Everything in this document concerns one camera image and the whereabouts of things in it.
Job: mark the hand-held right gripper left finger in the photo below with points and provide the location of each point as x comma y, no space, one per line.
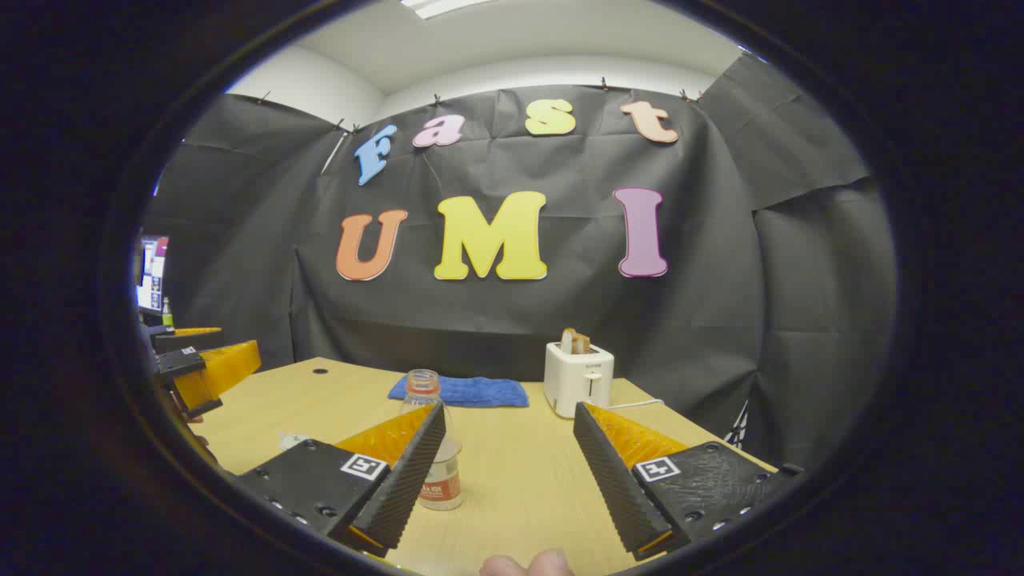
404,480

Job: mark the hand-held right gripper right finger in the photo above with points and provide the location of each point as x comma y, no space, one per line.
612,480

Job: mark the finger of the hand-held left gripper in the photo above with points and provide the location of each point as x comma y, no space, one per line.
180,339
216,368

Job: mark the clear water bottle red label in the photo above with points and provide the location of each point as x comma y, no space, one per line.
444,480

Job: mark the white teacup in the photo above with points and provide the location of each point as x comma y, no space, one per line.
293,441

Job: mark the green drink bottle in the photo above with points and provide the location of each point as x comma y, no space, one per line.
167,312

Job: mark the computer monitor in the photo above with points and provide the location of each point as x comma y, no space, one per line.
151,272

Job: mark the white toaster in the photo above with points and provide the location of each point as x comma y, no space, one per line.
576,380

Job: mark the blue towel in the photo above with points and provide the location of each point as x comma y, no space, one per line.
472,390

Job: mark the toasted bread slice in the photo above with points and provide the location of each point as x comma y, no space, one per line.
567,340
582,344

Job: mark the black backdrop cloth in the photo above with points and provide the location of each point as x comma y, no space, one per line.
560,320

